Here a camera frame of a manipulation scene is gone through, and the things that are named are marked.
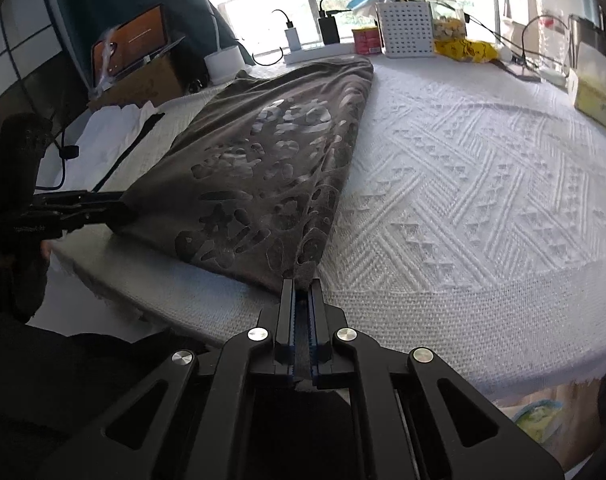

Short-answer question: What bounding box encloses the black padded cylinder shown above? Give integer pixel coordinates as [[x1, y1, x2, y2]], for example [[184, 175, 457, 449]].
[[0, 112, 51, 201]]

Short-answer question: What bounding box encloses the tablet with orange screen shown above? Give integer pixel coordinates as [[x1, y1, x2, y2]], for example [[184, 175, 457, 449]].
[[92, 4, 171, 81]]

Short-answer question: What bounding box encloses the yellow duck print packet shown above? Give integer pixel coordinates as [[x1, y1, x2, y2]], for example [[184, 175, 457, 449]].
[[434, 37, 504, 63]]

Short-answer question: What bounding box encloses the red can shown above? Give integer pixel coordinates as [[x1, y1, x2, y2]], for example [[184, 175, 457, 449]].
[[352, 27, 384, 55]]

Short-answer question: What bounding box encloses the long black charging cable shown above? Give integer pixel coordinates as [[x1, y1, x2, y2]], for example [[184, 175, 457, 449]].
[[319, 0, 528, 68]]

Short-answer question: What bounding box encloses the white desk lamp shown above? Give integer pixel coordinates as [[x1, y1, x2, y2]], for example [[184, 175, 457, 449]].
[[159, 0, 244, 83]]

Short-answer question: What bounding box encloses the white garment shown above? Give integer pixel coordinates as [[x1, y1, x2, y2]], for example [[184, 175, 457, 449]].
[[53, 102, 156, 191]]

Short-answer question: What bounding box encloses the white power strip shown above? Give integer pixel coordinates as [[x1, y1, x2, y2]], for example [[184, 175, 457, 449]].
[[283, 42, 356, 65]]

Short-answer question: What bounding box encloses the dark brown hoodie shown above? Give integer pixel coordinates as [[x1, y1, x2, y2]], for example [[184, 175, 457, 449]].
[[110, 56, 374, 297]]

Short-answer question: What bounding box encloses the clear plastic wrapper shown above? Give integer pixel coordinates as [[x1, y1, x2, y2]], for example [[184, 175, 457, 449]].
[[95, 25, 121, 96]]

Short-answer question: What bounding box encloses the black balcony railing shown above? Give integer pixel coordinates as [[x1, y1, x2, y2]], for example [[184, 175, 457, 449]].
[[218, 0, 524, 51]]

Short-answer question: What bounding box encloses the clear water bottle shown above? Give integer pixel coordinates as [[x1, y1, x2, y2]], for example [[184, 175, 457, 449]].
[[535, 0, 572, 73]]

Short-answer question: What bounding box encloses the silver power bank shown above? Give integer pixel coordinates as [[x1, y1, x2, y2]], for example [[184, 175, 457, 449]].
[[493, 60, 541, 83]]

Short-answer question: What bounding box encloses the yellow tissue box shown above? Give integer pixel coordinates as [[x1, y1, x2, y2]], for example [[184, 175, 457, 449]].
[[567, 40, 606, 133]]

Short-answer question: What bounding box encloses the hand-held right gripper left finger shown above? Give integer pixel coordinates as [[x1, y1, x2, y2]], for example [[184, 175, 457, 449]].
[[35, 279, 300, 480]]

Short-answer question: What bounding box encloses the black strap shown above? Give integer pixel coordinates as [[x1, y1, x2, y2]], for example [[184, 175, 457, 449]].
[[90, 112, 166, 193]]

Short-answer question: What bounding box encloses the brown cardboard box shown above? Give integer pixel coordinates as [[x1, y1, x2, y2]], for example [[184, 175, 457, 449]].
[[88, 55, 186, 111]]

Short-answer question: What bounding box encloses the arched black cable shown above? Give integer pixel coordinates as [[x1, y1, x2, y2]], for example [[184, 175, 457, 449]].
[[520, 15, 574, 61]]

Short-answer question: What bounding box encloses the colourful printed item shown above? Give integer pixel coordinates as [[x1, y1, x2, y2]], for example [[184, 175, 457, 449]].
[[503, 385, 606, 461]]

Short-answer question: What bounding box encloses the looped black charging cable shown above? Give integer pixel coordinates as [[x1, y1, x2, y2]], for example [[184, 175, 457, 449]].
[[253, 9, 296, 67]]

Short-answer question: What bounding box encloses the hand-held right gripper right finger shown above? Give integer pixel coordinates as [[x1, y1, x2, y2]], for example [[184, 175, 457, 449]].
[[305, 280, 566, 480]]

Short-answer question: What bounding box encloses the thin black clip wire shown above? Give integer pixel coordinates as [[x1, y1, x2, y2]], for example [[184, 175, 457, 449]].
[[10, 45, 80, 191]]

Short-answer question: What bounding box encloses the white perforated basket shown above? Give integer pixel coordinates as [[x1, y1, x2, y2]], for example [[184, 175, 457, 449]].
[[375, 0, 434, 58]]

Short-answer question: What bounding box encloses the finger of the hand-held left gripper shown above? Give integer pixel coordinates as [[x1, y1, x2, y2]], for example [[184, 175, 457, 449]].
[[58, 210, 138, 235], [33, 191, 134, 212]]

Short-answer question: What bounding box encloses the clear snack jar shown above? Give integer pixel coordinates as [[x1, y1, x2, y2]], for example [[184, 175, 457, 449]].
[[425, 0, 468, 41]]

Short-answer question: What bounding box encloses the black charger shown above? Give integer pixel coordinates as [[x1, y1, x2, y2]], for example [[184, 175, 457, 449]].
[[318, 16, 341, 45]]

